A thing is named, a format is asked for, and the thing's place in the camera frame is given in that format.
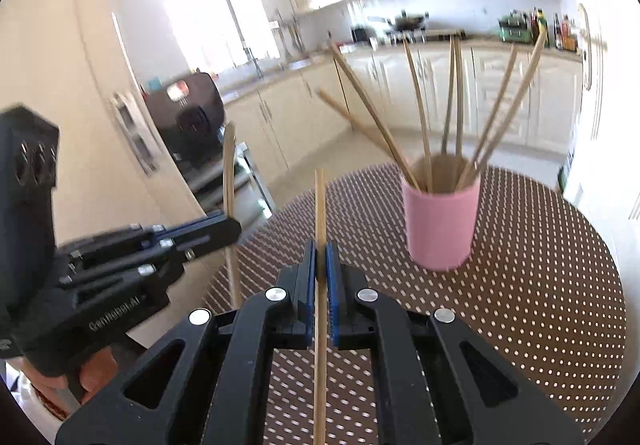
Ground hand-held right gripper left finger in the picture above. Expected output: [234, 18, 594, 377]
[55, 240, 317, 445]

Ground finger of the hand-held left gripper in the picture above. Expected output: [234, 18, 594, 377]
[65, 219, 226, 267]
[60, 216, 243, 298]

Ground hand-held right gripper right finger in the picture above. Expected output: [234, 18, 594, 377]
[326, 241, 585, 445]

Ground wooden chopstick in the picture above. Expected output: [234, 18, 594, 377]
[221, 121, 244, 310]
[311, 168, 328, 445]

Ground pink cup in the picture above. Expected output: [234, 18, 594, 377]
[400, 152, 482, 272]

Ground bunch of wooden chopsticks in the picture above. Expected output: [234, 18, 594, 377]
[316, 28, 548, 193]

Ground hanging kitchen utensils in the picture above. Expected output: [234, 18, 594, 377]
[275, 10, 306, 56]

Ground person's left hand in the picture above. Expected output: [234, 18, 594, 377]
[6, 349, 121, 420]

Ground metal shelf rack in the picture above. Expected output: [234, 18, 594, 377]
[190, 140, 276, 226]

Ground black air fryer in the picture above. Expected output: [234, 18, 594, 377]
[145, 72, 226, 166]

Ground beige wooden door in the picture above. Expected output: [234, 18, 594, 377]
[0, 0, 241, 356]

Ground kitchen faucet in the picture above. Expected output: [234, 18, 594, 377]
[242, 42, 263, 78]

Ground brown dotted tablecloth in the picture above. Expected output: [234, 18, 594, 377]
[202, 162, 628, 445]

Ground cream kitchen base cabinets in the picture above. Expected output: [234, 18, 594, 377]
[220, 42, 586, 186]

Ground kitchen window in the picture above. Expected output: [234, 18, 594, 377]
[157, 0, 281, 76]

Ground gas stove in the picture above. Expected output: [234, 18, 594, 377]
[385, 28, 468, 45]

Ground black wok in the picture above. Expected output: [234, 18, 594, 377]
[395, 12, 431, 31]

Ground white door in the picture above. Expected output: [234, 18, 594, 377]
[560, 0, 640, 276]

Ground green countertop appliance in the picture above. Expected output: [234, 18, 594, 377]
[497, 12, 533, 43]

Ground row of condiment bottles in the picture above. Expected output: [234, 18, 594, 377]
[530, 8, 581, 51]

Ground metal door handle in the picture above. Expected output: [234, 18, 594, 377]
[577, 2, 608, 91]

